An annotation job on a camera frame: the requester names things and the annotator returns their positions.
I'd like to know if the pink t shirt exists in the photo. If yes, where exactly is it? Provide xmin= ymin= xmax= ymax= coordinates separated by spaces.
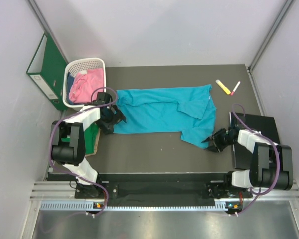
xmin=69 ymin=68 xmax=105 ymax=104

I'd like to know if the green ring binder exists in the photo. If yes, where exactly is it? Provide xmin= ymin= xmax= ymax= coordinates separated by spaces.
xmin=26 ymin=34 xmax=67 ymax=111

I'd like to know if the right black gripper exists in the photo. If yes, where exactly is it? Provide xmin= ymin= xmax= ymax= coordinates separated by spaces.
xmin=203 ymin=128 xmax=238 ymax=152

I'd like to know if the grey cable duct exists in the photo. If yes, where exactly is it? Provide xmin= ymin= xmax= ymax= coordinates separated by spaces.
xmin=40 ymin=201 xmax=239 ymax=212

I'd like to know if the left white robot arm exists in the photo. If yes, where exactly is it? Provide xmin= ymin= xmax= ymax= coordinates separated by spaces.
xmin=49 ymin=90 xmax=126 ymax=199

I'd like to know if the pink white marker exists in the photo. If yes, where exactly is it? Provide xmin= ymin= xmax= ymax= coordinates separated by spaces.
xmin=230 ymin=81 xmax=241 ymax=96

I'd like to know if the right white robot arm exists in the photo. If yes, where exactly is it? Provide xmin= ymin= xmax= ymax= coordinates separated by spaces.
xmin=203 ymin=126 xmax=293 ymax=199

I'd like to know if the white laundry basket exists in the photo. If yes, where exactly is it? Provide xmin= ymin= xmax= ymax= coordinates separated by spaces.
xmin=62 ymin=58 xmax=106 ymax=110

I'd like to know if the green folded t shirt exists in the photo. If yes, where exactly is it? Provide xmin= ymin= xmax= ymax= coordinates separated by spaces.
xmin=84 ymin=124 xmax=99 ymax=155

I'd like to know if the black board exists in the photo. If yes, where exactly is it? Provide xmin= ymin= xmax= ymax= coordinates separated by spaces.
xmin=232 ymin=113 xmax=280 ymax=170

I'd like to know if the teal t shirt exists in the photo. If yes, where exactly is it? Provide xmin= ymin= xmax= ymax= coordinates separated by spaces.
xmin=114 ymin=84 xmax=217 ymax=149

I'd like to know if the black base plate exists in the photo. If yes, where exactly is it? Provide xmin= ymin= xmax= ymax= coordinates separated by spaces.
xmin=74 ymin=181 xmax=252 ymax=207

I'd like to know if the yellow highlighter marker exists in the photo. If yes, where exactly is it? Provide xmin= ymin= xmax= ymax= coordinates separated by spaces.
xmin=215 ymin=79 xmax=231 ymax=95

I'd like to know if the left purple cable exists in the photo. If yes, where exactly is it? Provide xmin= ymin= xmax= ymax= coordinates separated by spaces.
xmin=48 ymin=87 xmax=119 ymax=216

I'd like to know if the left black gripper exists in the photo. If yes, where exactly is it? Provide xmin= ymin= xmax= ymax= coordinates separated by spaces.
xmin=96 ymin=104 xmax=126 ymax=134

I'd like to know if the navy blue t shirt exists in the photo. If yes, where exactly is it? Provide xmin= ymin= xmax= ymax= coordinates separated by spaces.
xmin=66 ymin=72 xmax=74 ymax=105

